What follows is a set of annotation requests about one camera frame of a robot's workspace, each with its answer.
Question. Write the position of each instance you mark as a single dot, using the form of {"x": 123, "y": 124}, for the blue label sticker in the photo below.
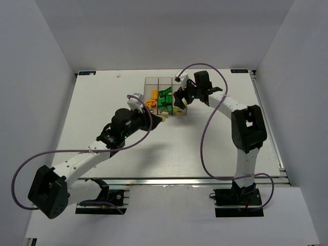
{"x": 86, "y": 73}
{"x": 239, "y": 70}

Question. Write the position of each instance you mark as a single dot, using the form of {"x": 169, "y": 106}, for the middle clear container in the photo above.
{"x": 163, "y": 83}

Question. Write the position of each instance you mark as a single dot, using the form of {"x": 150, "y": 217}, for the green long lego brick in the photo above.
{"x": 165, "y": 92}

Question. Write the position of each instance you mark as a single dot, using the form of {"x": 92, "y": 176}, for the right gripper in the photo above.
{"x": 184, "y": 95}

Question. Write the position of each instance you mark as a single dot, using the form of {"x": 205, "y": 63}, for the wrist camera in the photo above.
{"x": 182, "y": 78}
{"x": 135, "y": 102}

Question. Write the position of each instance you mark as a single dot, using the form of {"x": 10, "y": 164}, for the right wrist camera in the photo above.
{"x": 182, "y": 78}

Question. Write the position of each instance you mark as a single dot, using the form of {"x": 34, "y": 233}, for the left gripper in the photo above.
{"x": 149, "y": 121}

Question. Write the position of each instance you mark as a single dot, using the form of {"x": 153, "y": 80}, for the right blue label sticker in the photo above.
{"x": 239, "y": 70}

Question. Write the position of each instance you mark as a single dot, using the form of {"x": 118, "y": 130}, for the orange round lego piece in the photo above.
{"x": 151, "y": 103}

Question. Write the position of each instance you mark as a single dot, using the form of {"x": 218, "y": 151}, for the green 2x3 lego brick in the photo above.
{"x": 168, "y": 100}

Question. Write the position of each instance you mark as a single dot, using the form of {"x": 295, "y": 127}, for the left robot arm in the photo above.
{"x": 55, "y": 188}

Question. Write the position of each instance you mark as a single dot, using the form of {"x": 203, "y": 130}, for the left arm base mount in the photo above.
{"x": 109, "y": 200}

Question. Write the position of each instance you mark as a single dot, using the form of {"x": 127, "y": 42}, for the green 2x2 lego brick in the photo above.
{"x": 161, "y": 103}

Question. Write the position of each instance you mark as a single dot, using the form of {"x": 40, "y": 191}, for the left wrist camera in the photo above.
{"x": 135, "y": 102}

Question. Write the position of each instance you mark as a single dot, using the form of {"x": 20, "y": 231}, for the clear container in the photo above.
{"x": 151, "y": 83}
{"x": 163, "y": 83}
{"x": 175, "y": 88}

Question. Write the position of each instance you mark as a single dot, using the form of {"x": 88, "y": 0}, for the yellow lego brick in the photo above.
{"x": 154, "y": 95}

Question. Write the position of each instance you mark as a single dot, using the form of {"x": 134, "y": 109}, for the green lego plate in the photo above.
{"x": 162, "y": 98}

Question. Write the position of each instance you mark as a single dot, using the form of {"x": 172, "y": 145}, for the left blue label sticker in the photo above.
{"x": 86, "y": 73}

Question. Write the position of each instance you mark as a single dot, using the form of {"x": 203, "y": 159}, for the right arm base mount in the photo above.
{"x": 227, "y": 206}

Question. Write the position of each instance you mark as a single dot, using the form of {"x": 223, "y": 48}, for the left clear container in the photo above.
{"x": 151, "y": 83}

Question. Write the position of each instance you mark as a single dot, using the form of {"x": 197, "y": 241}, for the right clear container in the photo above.
{"x": 175, "y": 88}

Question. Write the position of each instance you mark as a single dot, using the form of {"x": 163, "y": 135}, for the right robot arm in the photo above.
{"x": 247, "y": 124}

